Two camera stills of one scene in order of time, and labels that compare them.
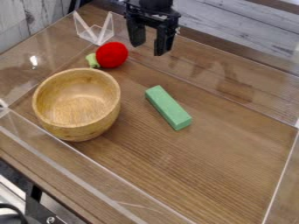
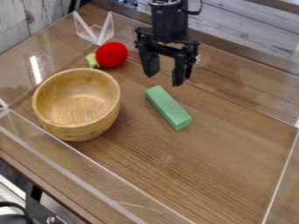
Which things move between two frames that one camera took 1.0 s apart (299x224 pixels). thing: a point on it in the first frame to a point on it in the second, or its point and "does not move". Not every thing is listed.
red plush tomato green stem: [110, 56] does not move
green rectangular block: [168, 107] does not move
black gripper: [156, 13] to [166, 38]
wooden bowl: [78, 103] does not move
